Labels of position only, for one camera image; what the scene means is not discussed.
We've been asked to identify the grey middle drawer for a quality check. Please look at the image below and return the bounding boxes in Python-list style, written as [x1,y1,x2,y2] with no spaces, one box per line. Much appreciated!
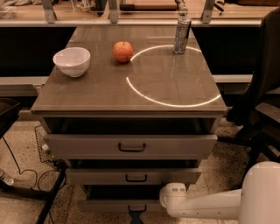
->
[66,168,202,185]

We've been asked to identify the black office chair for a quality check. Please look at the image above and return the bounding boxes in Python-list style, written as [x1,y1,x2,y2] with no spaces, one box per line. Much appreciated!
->
[216,7,280,191]

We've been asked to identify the grey top drawer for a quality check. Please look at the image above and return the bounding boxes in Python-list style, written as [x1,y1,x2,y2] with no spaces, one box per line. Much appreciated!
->
[45,134,217,160]

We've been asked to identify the wire mesh basket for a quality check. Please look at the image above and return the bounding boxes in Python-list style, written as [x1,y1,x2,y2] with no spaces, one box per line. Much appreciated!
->
[34,125,57,167]

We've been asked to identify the black stand with tray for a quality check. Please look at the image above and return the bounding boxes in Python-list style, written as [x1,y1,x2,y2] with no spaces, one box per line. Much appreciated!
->
[0,97,67,224]

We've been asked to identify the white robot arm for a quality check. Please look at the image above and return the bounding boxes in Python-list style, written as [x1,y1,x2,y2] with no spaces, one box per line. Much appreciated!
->
[159,161,280,224]

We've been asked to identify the black cable on floor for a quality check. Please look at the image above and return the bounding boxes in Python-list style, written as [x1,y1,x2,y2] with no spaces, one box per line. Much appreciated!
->
[2,136,66,192]

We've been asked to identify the white ceramic bowl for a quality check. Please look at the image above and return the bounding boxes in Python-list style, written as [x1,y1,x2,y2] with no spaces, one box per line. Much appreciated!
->
[52,47,91,77]

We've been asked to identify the grey drawer cabinet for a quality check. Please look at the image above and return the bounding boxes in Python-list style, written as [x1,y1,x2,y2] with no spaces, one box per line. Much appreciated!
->
[30,25,228,213]

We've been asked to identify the clear plastic bottle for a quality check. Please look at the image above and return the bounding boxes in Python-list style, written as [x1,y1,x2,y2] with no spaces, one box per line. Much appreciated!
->
[0,169,14,186]

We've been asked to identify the silver drink can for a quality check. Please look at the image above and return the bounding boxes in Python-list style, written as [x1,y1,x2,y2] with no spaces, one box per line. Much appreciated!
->
[173,17,192,54]

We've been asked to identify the red apple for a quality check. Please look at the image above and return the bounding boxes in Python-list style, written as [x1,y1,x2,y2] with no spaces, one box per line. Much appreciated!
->
[113,41,133,63]

